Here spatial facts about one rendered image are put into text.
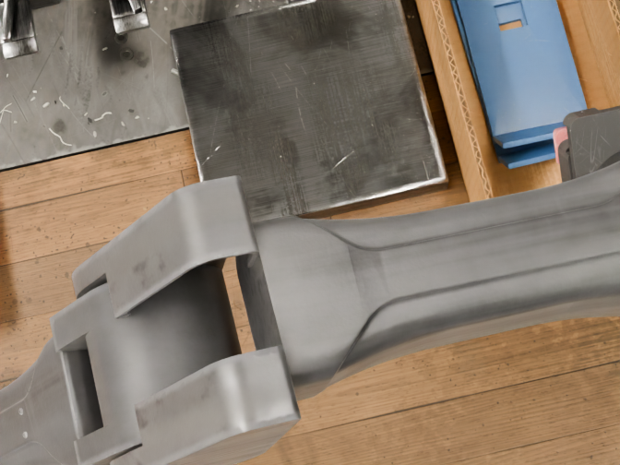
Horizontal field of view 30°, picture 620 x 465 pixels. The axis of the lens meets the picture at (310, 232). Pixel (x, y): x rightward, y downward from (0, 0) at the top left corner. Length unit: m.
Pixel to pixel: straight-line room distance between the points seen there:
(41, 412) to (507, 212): 0.22
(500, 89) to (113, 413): 0.46
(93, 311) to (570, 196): 0.19
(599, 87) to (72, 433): 0.50
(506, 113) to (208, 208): 0.46
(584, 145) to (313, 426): 0.28
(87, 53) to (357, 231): 0.50
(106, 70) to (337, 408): 0.30
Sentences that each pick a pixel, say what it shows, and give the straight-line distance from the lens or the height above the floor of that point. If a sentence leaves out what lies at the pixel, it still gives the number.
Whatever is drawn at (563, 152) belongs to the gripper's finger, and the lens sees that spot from 0.66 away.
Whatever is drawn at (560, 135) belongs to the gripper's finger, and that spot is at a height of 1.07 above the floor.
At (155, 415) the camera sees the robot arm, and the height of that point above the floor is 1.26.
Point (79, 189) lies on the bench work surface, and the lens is 0.85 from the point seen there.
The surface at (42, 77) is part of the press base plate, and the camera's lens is 0.89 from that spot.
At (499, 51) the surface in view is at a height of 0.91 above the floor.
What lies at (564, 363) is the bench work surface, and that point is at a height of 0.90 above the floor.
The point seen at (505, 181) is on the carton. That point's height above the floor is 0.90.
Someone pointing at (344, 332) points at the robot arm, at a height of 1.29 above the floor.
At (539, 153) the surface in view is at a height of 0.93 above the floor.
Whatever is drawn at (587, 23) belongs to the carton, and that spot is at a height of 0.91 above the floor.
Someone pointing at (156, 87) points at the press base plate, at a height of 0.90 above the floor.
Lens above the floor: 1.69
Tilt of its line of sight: 75 degrees down
